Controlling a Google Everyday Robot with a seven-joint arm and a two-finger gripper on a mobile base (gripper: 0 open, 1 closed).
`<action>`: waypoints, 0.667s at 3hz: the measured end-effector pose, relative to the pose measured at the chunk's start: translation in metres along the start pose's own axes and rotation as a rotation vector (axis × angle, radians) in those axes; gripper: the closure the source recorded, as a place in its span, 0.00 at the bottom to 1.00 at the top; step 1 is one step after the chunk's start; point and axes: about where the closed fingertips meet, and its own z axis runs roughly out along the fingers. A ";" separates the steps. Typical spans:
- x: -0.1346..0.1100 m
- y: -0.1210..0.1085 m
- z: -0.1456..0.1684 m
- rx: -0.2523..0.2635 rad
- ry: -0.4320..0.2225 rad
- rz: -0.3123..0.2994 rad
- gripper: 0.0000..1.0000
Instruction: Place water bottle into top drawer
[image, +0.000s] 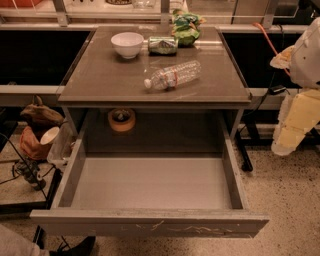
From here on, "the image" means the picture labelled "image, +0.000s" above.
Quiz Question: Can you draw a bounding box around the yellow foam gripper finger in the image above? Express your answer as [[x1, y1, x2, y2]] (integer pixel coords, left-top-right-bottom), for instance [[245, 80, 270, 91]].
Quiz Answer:
[[271, 89, 320, 156], [270, 45, 295, 69]]

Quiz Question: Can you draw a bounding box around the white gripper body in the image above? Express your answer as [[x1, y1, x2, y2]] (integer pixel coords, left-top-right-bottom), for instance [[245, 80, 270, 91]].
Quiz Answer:
[[290, 18, 320, 89]]

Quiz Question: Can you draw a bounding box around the clear plastic water bottle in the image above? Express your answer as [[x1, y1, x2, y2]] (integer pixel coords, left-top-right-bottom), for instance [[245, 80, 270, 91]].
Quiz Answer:
[[144, 60, 201, 90]]

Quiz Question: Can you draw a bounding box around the open grey top drawer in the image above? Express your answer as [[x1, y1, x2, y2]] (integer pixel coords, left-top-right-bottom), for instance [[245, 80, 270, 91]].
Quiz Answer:
[[31, 110, 269, 238]]

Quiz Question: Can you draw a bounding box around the grey cabinet with top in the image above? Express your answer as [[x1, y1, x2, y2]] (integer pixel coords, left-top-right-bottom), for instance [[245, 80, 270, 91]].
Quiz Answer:
[[59, 27, 250, 154]]

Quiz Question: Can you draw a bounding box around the black power adapter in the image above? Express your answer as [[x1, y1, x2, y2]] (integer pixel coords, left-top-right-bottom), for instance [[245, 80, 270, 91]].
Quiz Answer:
[[268, 85, 286, 95]]

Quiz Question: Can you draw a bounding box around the green chip bag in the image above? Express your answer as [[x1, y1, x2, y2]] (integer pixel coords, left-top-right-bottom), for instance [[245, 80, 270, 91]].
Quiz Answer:
[[171, 9, 206, 47]]

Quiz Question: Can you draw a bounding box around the green soda can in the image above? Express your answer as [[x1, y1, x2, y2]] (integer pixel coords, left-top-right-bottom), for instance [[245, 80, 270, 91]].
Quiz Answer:
[[148, 36, 178, 55]]

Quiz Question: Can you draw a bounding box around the white ceramic bowl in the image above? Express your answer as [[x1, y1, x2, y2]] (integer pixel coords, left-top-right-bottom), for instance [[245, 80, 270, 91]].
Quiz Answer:
[[111, 32, 144, 59]]

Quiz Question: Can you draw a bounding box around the brown tape roll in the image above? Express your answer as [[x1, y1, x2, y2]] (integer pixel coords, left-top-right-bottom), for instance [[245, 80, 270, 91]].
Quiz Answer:
[[108, 108, 136, 132]]

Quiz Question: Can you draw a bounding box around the clear plastic container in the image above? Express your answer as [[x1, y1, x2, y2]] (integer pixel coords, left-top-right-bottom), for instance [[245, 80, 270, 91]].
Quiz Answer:
[[47, 123, 73, 168]]

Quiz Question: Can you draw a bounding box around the black shoe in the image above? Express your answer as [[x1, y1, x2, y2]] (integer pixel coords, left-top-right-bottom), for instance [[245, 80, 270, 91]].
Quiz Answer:
[[49, 236, 96, 256]]

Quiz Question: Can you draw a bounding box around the brown cloth bag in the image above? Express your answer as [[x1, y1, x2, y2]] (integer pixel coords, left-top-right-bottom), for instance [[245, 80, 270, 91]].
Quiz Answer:
[[20, 95, 64, 128]]

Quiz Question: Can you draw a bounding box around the grey trouser leg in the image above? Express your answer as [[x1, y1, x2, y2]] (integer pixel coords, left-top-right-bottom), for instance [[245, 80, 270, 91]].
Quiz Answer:
[[0, 225, 50, 256]]

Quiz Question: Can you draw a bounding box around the orange cable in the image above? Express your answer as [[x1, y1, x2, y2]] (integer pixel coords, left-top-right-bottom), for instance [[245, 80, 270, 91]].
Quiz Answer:
[[253, 22, 292, 78]]

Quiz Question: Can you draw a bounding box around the black cable bundle device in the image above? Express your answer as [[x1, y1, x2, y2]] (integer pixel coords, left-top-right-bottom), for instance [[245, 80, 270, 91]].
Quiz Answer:
[[14, 159, 46, 191]]

